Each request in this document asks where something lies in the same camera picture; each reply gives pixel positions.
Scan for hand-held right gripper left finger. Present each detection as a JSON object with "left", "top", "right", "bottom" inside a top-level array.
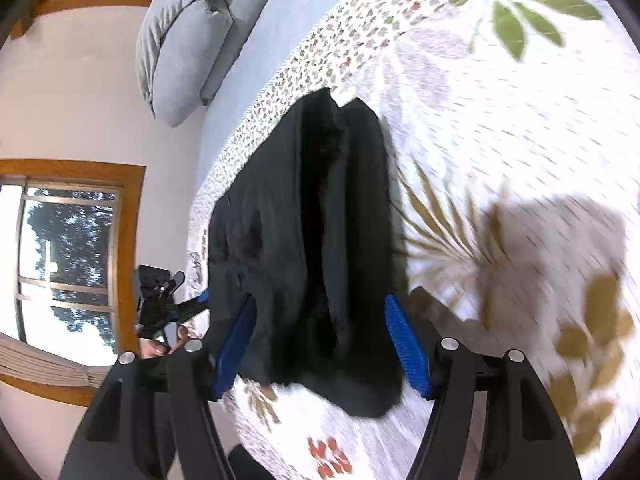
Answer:
[{"left": 60, "top": 294, "right": 258, "bottom": 480}]

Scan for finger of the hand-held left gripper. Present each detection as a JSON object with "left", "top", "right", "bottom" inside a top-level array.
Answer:
[{"left": 170, "top": 290, "right": 211, "bottom": 323}]

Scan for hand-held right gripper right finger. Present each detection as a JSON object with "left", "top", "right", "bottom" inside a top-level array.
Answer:
[{"left": 384, "top": 294, "right": 583, "bottom": 480}]

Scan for black pants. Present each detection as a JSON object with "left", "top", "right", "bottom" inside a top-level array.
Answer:
[{"left": 206, "top": 87, "right": 406, "bottom": 418}]

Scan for person's left hand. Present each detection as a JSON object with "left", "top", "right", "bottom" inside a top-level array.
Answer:
[{"left": 137, "top": 322, "right": 191, "bottom": 361}]

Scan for person's dark clothing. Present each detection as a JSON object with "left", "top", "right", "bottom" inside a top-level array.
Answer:
[{"left": 227, "top": 444, "right": 272, "bottom": 480}]

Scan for beige curtain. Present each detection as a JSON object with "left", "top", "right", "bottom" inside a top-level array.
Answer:
[{"left": 0, "top": 332, "right": 117, "bottom": 389}]

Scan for floral quilted bedspread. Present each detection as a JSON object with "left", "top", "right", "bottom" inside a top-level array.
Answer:
[{"left": 182, "top": 0, "right": 632, "bottom": 480}]

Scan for grey pillow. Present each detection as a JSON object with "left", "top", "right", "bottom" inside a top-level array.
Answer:
[
  {"left": 136, "top": 0, "right": 235, "bottom": 128},
  {"left": 200, "top": 0, "right": 282, "bottom": 107}
]

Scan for grey bed sheet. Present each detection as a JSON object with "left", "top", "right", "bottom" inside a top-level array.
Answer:
[{"left": 192, "top": 0, "right": 386, "bottom": 202}]

